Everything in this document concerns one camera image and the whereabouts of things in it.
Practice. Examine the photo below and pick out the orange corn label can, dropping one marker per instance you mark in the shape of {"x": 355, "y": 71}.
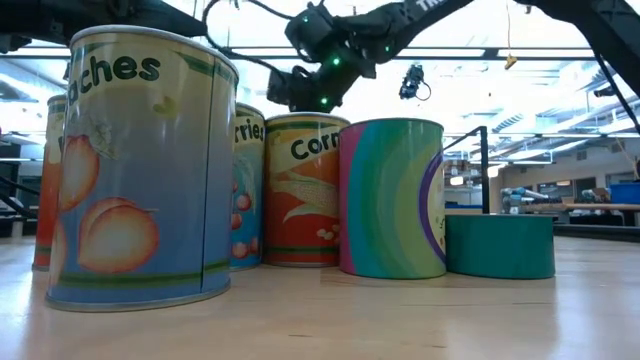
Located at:
{"x": 305, "y": 200}

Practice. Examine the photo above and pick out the rainbow striped green can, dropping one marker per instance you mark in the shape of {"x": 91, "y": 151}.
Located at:
{"x": 390, "y": 200}

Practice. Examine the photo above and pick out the blue cherries label can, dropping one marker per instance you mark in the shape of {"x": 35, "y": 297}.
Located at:
{"x": 247, "y": 190}

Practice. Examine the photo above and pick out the blue peaches label can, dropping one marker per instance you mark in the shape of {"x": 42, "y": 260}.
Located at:
{"x": 145, "y": 175}

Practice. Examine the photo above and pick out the short teal can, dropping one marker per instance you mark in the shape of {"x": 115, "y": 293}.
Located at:
{"x": 500, "y": 247}

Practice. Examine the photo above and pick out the orange pineapple label can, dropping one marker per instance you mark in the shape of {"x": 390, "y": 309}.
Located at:
{"x": 50, "y": 200}

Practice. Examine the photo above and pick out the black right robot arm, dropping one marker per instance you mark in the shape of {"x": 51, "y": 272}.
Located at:
{"x": 400, "y": 20}

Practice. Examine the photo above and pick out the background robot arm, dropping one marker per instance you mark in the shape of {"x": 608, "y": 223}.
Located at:
{"x": 517, "y": 194}

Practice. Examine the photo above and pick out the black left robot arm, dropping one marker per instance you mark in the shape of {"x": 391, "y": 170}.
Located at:
{"x": 100, "y": 17}

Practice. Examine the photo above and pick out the black ceiling-mounted device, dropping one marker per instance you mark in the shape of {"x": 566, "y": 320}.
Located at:
{"x": 605, "y": 91}
{"x": 412, "y": 82}

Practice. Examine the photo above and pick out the yellow hanging tag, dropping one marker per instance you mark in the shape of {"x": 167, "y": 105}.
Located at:
{"x": 510, "y": 62}

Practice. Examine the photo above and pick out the background wooden workbench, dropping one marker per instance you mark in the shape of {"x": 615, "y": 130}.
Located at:
{"x": 600, "y": 206}

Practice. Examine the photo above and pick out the blue storage bin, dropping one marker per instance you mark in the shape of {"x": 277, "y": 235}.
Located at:
{"x": 625, "y": 192}

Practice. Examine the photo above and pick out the wooden shelf black metal frame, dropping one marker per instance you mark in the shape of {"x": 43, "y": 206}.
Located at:
{"x": 484, "y": 170}

